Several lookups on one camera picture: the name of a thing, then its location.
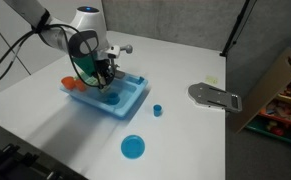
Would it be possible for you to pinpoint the round blue plate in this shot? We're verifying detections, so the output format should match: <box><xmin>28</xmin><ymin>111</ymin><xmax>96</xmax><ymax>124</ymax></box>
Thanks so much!
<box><xmin>120</xmin><ymin>134</ymin><xmax>146</xmax><ymax>160</ymax></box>

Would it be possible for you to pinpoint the small blue cup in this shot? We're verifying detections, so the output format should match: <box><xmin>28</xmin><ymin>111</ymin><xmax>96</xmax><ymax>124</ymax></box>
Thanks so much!
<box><xmin>152</xmin><ymin>104</ymin><xmax>163</xmax><ymax>118</ymax></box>

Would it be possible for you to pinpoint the black equipment rack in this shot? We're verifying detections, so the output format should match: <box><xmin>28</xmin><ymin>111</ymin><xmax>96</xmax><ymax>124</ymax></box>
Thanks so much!
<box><xmin>0</xmin><ymin>139</ymin><xmax>86</xmax><ymax>180</ymax></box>

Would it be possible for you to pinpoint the blue toy sink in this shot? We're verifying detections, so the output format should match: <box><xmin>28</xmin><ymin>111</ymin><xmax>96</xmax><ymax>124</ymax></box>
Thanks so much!
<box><xmin>59</xmin><ymin>70</ymin><xmax>150</xmax><ymax>120</ymax></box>

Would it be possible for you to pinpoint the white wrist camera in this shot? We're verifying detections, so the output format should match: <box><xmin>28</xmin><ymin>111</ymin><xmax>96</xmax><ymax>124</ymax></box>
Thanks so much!
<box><xmin>105</xmin><ymin>45</ymin><xmax>121</xmax><ymax>61</ymax></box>

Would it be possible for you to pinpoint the blue cup with handle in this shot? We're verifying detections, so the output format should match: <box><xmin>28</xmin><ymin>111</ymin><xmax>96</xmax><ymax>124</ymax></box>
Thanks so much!
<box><xmin>104</xmin><ymin>92</ymin><xmax>121</xmax><ymax>106</ymax></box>

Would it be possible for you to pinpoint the black vertical pole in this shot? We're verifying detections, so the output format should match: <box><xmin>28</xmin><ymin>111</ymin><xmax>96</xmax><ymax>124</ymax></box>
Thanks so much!
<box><xmin>218</xmin><ymin>0</ymin><xmax>253</xmax><ymax>58</ymax></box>

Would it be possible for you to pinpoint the wooden toy shelf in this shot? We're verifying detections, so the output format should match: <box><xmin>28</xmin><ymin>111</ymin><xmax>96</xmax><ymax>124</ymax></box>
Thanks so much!
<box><xmin>229</xmin><ymin>46</ymin><xmax>291</xmax><ymax>150</ymax></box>

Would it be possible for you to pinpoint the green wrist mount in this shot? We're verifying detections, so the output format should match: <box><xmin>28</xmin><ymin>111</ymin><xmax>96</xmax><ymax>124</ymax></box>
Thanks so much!
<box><xmin>72</xmin><ymin>55</ymin><xmax>100</xmax><ymax>85</ymax></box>

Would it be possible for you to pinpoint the grey metal mounting plate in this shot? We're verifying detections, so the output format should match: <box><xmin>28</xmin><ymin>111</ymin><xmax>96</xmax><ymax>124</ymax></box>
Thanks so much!
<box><xmin>187</xmin><ymin>81</ymin><xmax>244</xmax><ymax>114</ymax></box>

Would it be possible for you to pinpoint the small orange cup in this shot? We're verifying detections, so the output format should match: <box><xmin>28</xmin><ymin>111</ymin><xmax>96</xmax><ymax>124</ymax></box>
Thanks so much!
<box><xmin>74</xmin><ymin>79</ymin><xmax>87</xmax><ymax>93</ymax></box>

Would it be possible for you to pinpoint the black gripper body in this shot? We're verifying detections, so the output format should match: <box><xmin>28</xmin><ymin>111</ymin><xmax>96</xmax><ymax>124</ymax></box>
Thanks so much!
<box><xmin>93</xmin><ymin>58</ymin><xmax>117</xmax><ymax>85</ymax></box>

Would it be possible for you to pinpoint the orange cup with handle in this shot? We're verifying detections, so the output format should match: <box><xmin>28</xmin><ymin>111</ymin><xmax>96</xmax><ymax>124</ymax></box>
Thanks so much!
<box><xmin>60</xmin><ymin>75</ymin><xmax>77</xmax><ymax>90</ymax></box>

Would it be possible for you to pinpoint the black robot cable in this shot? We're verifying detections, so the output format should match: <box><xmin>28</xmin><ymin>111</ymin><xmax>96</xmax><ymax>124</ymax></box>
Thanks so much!
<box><xmin>0</xmin><ymin>22</ymin><xmax>101</xmax><ymax>92</ymax></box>

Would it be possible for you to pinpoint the grey toy faucet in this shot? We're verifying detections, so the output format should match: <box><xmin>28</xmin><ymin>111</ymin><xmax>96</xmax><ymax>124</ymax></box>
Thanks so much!
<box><xmin>110</xmin><ymin>44</ymin><xmax>134</xmax><ymax>80</ymax></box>

